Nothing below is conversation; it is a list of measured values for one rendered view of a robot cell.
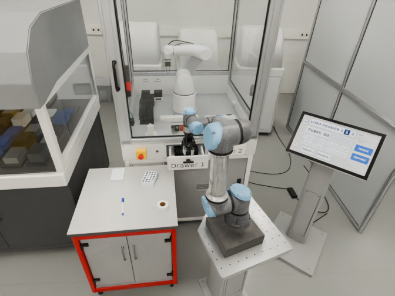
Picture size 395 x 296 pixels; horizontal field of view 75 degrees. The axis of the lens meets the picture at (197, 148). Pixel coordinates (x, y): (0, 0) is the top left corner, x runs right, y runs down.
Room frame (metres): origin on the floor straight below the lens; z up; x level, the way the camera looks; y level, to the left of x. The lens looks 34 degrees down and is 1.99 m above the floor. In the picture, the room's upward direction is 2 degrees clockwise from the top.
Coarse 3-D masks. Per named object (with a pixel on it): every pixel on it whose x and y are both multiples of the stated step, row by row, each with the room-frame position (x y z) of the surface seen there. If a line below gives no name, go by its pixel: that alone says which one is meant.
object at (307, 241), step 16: (320, 176) 1.45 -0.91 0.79; (304, 192) 1.49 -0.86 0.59; (320, 192) 1.43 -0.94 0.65; (304, 208) 1.47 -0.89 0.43; (288, 224) 1.62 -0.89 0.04; (304, 224) 1.44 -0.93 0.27; (288, 240) 1.44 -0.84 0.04; (304, 240) 1.42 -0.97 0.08; (320, 240) 1.46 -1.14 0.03; (288, 256) 1.29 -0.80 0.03; (304, 256) 1.30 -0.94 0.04; (304, 272) 1.16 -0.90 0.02
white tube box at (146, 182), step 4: (148, 172) 1.41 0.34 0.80; (152, 172) 1.41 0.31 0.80; (156, 172) 1.41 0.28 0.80; (144, 176) 1.36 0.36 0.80; (152, 176) 1.37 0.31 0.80; (156, 176) 1.39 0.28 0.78; (144, 180) 1.32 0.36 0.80; (148, 180) 1.32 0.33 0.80; (152, 180) 1.34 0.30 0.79; (144, 184) 1.30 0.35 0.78; (148, 184) 1.30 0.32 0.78; (152, 184) 1.29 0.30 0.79
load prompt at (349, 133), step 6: (312, 120) 1.60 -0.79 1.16; (318, 120) 1.59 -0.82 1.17; (318, 126) 1.56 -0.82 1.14; (324, 126) 1.54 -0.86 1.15; (330, 126) 1.53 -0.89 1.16; (336, 126) 1.52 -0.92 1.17; (336, 132) 1.49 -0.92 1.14; (342, 132) 1.48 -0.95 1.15; (348, 132) 1.47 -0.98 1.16; (354, 132) 1.45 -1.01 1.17; (354, 138) 1.43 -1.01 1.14
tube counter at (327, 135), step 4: (324, 132) 1.52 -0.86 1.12; (328, 132) 1.51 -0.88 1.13; (324, 136) 1.50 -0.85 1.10; (328, 136) 1.49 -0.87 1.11; (332, 136) 1.48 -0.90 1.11; (336, 136) 1.47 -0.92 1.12; (340, 136) 1.46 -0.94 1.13; (336, 140) 1.45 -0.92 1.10; (340, 140) 1.44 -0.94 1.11; (344, 140) 1.44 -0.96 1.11; (348, 140) 1.43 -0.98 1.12; (352, 140) 1.42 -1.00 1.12; (348, 144) 1.41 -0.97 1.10; (352, 144) 1.40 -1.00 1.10
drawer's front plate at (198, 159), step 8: (168, 160) 1.42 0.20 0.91; (176, 160) 1.42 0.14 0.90; (184, 160) 1.43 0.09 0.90; (192, 160) 1.44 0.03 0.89; (200, 160) 1.45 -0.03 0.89; (168, 168) 1.41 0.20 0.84; (176, 168) 1.42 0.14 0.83; (184, 168) 1.43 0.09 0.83; (192, 168) 1.44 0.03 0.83; (200, 168) 1.45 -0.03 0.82
